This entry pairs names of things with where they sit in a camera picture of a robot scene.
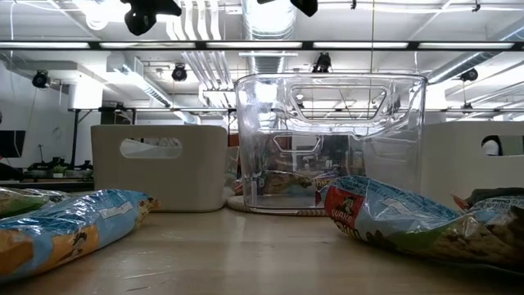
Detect blue Chewy granola bar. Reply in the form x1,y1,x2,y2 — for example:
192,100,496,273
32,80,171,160
254,170,343,197

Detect green snack bag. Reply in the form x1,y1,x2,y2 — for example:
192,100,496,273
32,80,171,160
0,186,73,220

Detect red Chewy granola bar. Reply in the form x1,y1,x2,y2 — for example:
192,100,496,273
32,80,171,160
324,175,524,274

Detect dark snack bag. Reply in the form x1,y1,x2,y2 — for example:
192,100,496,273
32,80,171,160
452,187,524,211

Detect black ceiling spotlight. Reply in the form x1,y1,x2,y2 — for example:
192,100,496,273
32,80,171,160
31,69,51,89
458,67,479,83
170,63,188,83
311,52,332,75

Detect black overhead crossbar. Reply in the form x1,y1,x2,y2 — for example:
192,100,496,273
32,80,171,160
0,40,524,52

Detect clear plastic bin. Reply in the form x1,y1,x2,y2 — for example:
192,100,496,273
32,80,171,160
234,73,428,217

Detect white plastic bin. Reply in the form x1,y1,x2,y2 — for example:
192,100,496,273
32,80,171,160
421,120,524,211
90,125,228,213

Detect silver ceiling air duct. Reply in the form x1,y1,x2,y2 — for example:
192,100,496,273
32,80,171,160
241,0,300,75

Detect black wall monitor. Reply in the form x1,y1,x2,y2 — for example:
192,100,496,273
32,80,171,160
0,129,27,159

